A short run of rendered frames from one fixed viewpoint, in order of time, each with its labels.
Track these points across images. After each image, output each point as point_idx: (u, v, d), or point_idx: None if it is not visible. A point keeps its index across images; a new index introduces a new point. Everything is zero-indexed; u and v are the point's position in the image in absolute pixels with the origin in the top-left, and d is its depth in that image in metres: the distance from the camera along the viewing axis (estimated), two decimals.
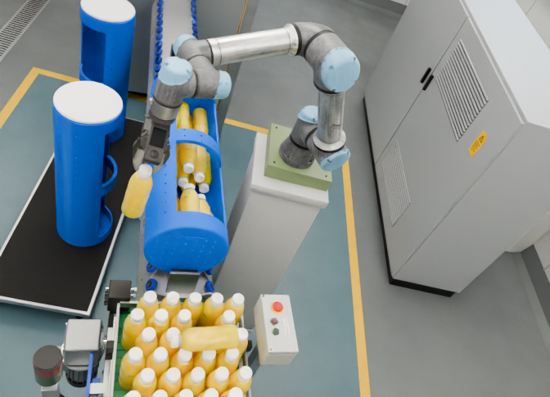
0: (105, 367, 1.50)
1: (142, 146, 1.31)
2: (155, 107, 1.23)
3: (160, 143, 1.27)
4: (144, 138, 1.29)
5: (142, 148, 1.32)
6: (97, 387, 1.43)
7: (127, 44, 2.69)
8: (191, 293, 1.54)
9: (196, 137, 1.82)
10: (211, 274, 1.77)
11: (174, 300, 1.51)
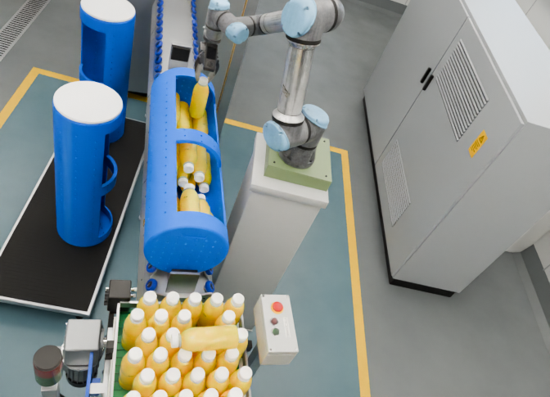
0: (105, 367, 1.50)
1: (200, 61, 1.96)
2: (208, 32, 1.87)
3: (213, 56, 1.91)
4: (201, 56, 1.94)
5: (200, 63, 1.97)
6: (97, 387, 1.43)
7: (127, 44, 2.69)
8: (191, 293, 1.54)
9: (196, 137, 1.82)
10: (211, 274, 1.77)
11: (174, 300, 1.51)
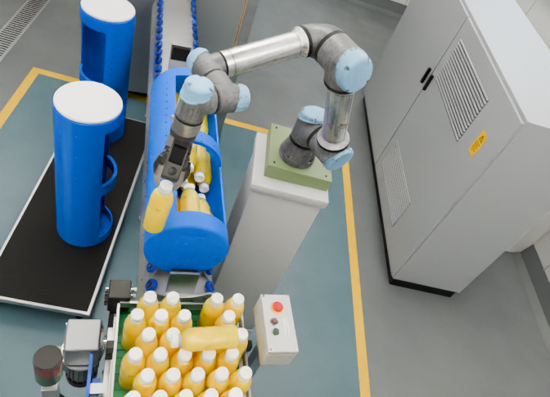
0: (105, 367, 1.50)
1: (163, 162, 1.32)
2: (176, 124, 1.23)
3: (178, 160, 1.26)
4: (164, 155, 1.30)
5: (162, 164, 1.33)
6: (97, 387, 1.43)
7: (127, 44, 2.69)
8: (163, 180, 1.39)
9: (196, 137, 1.82)
10: (211, 274, 1.77)
11: (174, 300, 1.51)
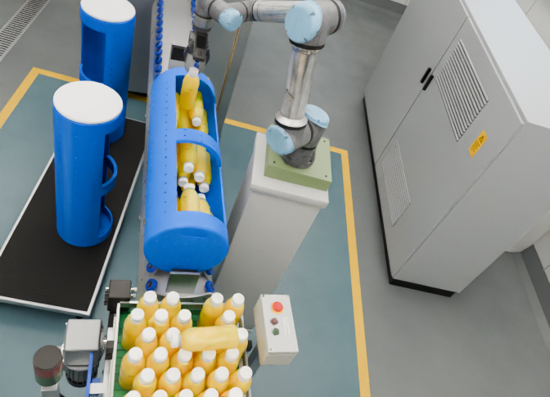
0: (105, 367, 1.50)
1: (191, 51, 1.89)
2: (197, 20, 1.80)
3: (202, 46, 1.84)
4: (191, 45, 1.87)
5: (190, 53, 1.90)
6: (97, 387, 1.43)
7: (127, 44, 2.69)
8: (191, 67, 1.97)
9: (196, 137, 1.82)
10: (211, 274, 1.77)
11: (174, 300, 1.51)
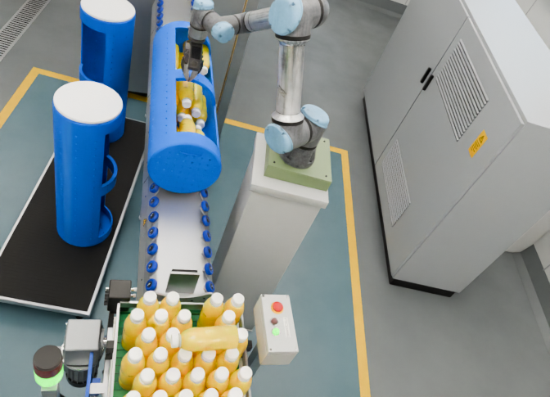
0: (105, 367, 1.50)
1: (186, 60, 1.97)
2: (192, 31, 1.88)
3: (197, 56, 1.92)
4: (187, 55, 1.95)
5: (187, 63, 1.98)
6: (97, 387, 1.43)
7: (127, 44, 2.69)
8: None
9: None
10: (209, 273, 1.76)
11: (174, 300, 1.51)
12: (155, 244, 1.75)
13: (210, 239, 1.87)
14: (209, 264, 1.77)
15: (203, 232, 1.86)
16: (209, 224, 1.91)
